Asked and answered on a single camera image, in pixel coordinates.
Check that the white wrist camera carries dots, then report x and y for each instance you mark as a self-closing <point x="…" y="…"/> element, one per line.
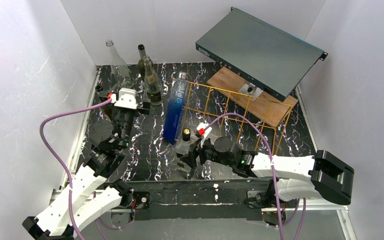
<point x="203" y="130"/>
<point x="125" y="98"/>

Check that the grey rack-mount network switch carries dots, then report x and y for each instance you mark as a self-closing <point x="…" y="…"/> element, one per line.
<point x="266" y="56"/>

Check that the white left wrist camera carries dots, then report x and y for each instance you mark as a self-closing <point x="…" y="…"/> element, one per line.
<point x="125" y="98"/>

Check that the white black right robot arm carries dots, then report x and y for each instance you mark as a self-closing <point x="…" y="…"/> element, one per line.
<point x="322" y="175"/>

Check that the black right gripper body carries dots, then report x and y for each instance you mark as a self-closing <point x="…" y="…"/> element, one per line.
<point x="191" y="153"/>

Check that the blue tall glass bottle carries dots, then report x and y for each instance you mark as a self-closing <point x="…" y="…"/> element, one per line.
<point x="176" y="103"/>

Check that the clear square liquor bottle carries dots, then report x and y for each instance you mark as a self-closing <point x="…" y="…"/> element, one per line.
<point x="182" y="147"/>

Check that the clear labelled wine bottle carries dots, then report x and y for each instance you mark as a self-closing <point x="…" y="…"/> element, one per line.
<point x="152" y="82"/>

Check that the grey metal bracket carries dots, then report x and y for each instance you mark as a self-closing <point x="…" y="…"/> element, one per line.
<point x="251" y="90"/>

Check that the aluminium frame rail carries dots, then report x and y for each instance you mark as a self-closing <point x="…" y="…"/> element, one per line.
<point x="201" y="198"/>

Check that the wooden board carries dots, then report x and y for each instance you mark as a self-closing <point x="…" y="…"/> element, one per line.
<point x="265" y="107"/>

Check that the dark green wine bottle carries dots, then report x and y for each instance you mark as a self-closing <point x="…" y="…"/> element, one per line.
<point x="140" y="64"/>

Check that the clear tall empty bottle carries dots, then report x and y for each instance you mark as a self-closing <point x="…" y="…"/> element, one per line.
<point x="119" y="68"/>

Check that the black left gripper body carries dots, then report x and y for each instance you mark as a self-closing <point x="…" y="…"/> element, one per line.
<point x="125" y="111"/>

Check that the gold wire wine rack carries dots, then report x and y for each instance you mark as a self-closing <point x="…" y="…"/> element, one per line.
<point x="205" y="104"/>

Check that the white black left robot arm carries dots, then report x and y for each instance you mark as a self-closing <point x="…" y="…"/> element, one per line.
<point x="72" y="211"/>

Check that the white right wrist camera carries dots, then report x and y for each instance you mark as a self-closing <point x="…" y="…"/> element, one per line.
<point x="203" y="130"/>

